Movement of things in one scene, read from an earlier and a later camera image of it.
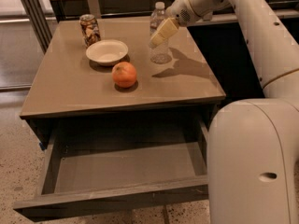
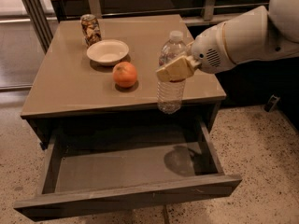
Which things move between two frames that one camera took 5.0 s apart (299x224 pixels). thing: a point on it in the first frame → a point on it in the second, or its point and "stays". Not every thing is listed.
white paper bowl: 107,52 stays
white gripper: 181,10 → 207,52
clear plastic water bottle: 162,54 → 171,93
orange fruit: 124,75 stays
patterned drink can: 90,28 stays
